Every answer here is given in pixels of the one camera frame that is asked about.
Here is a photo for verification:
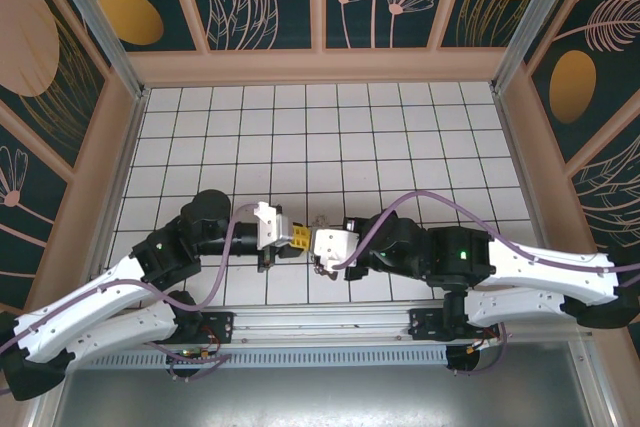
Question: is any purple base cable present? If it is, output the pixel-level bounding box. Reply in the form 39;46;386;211
164;351;234;382
452;326;509;377

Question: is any aluminium frame post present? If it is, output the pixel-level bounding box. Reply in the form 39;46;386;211
39;0;151;99
491;0;587;94

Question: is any green circuit board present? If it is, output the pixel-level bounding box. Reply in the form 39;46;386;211
169;345;221;362

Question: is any grey metal sheet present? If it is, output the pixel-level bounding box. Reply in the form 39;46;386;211
29;341;614;427

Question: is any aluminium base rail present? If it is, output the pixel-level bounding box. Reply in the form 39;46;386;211
199;302;447;344

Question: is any aluminium table edge rail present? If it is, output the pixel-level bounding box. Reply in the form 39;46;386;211
492;86;557;248
88;86;151;282

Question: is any grey slotted cable duct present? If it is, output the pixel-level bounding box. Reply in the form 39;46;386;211
93;345;450;369

